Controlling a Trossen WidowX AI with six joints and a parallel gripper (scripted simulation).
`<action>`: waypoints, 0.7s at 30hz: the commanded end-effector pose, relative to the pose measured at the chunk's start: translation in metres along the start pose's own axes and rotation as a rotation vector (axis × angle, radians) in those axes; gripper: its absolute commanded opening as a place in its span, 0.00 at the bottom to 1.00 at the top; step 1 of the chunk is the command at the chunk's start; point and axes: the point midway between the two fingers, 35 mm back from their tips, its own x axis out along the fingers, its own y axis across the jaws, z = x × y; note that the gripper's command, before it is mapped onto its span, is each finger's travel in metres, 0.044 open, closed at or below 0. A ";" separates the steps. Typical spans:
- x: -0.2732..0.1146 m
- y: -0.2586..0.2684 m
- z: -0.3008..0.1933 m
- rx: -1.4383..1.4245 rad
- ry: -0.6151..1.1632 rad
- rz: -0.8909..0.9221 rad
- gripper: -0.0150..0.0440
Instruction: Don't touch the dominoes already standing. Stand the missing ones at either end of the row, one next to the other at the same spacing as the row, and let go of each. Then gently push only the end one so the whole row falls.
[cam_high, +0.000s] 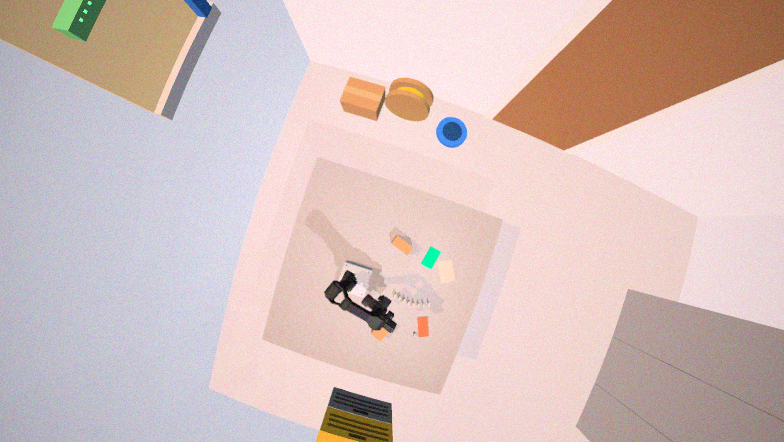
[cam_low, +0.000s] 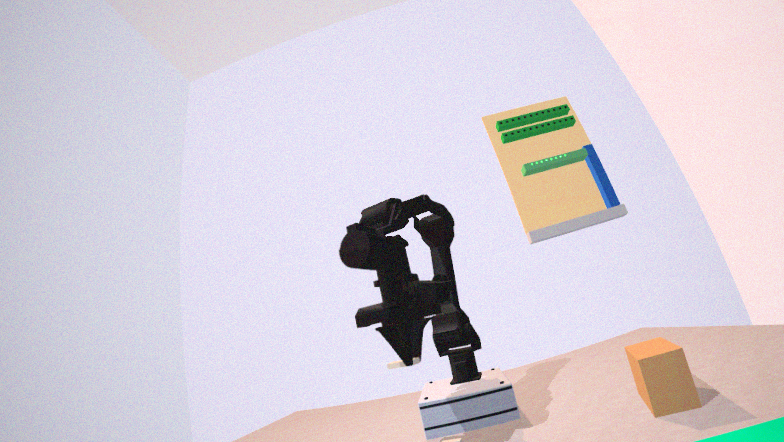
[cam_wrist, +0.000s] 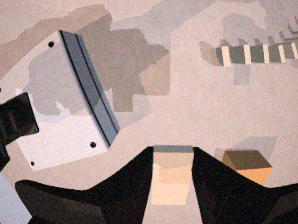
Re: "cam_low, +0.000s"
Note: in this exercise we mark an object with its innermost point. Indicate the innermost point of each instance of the orange block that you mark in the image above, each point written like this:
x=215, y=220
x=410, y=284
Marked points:
x=662, y=377

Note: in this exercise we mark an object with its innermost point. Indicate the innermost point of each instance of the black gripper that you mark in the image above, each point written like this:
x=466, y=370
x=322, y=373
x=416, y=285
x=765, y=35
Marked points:
x=402, y=326

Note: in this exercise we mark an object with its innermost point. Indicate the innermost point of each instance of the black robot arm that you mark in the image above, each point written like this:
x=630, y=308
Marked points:
x=366, y=247

